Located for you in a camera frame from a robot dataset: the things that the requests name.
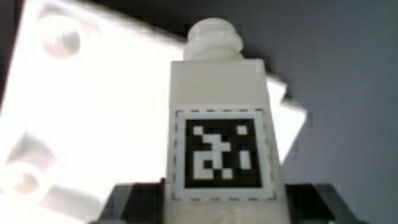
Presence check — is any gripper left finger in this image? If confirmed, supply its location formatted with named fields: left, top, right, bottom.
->
left=88, top=182, right=164, bottom=224

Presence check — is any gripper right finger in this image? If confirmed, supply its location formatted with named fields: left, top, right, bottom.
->
left=287, top=183, right=363, bottom=224

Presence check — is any white table leg with tag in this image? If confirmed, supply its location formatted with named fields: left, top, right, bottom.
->
left=164, top=18, right=292, bottom=224

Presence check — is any white square table top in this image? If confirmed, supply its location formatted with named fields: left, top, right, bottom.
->
left=0, top=0, right=306, bottom=224

